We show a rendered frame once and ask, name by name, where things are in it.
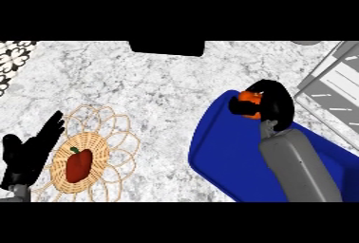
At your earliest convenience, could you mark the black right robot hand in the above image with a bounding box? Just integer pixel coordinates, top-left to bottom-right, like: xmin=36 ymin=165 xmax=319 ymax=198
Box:
xmin=227 ymin=79 xmax=295 ymax=132

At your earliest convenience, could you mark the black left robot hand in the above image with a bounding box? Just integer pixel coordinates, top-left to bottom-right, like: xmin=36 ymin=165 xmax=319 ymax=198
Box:
xmin=0 ymin=110 xmax=67 ymax=192

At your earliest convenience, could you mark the wicker tiered basket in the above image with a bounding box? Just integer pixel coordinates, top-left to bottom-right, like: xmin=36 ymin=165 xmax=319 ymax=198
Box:
xmin=30 ymin=103 xmax=141 ymax=203

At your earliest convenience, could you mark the grey dish rack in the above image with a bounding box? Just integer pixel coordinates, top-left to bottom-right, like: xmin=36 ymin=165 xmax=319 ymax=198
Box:
xmin=292 ymin=40 xmax=359 ymax=152

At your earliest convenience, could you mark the grey round object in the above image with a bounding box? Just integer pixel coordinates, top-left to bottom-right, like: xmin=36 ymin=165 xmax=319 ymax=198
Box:
xmin=289 ymin=40 xmax=323 ymax=47

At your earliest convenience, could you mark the black rectangular appliance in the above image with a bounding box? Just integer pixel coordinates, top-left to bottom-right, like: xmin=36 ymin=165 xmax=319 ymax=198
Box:
xmin=126 ymin=40 xmax=206 ymax=58

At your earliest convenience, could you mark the red bell pepper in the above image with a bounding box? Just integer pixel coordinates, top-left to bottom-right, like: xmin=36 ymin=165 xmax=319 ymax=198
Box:
xmin=64 ymin=146 xmax=95 ymax=184

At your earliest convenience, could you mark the blue tray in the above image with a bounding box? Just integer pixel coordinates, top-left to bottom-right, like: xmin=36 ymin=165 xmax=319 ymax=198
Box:
xmin=186 ymin=89 xmax=359 ymax=203

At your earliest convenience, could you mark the black white patterned cloth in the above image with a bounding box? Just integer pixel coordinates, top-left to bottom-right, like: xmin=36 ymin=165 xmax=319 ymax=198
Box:
xmin=0 ymin=40 xmax=39 ymax=98

